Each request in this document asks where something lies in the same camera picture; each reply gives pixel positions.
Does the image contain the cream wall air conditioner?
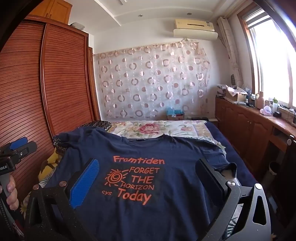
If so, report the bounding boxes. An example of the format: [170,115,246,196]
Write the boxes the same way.
[173,19,219,39]

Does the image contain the black patterned pillow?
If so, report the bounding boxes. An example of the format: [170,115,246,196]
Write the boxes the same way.
[53,120,113,154]

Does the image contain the long wooden cabinet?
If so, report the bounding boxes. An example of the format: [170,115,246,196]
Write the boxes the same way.
[215,96,296,178]

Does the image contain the wooden overhead cupboard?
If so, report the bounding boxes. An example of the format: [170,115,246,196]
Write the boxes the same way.
[30,0,73,25]

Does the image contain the person's left hand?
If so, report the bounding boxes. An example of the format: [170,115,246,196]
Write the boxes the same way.
[0,181,19,210]

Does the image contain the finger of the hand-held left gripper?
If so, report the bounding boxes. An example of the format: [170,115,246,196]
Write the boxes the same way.
[15,141,38,161]
[0,136,28,155]

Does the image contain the sheer circle-patterned curtain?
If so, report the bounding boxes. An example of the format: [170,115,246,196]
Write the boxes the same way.
[92,41,211,120]

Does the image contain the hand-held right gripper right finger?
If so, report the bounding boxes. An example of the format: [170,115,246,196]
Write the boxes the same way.
[195,158,272,241]

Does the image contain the wooden slatted wardrobe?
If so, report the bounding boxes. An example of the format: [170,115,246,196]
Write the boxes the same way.
[0,15,101,209]

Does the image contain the open cardboard box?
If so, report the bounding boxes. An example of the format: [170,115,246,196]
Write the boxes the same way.
[225,85,248,103]

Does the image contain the navy blue printed t-shirt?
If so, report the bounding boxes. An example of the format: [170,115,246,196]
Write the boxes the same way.
[45,127,237,241]

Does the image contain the grey trash bin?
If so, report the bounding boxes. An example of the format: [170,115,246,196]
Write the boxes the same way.
[268,161,282,184]

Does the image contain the tied patterned window curtain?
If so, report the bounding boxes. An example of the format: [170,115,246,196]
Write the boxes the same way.
[217,16,244,87]

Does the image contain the wood-framed window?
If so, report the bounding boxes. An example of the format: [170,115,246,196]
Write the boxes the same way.
[238,7,296,110]

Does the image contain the patterned storage tin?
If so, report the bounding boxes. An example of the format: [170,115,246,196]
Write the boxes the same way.
[217,84,229,97]

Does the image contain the navy blue blanket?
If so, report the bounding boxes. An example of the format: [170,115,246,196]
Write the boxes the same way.
[203,121,258,186]

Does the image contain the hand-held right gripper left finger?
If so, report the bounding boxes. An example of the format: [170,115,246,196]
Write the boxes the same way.
[24,158,100,241]

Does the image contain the cardboard box with blue contents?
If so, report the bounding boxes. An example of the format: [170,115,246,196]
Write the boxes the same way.
[166,108,185,121]

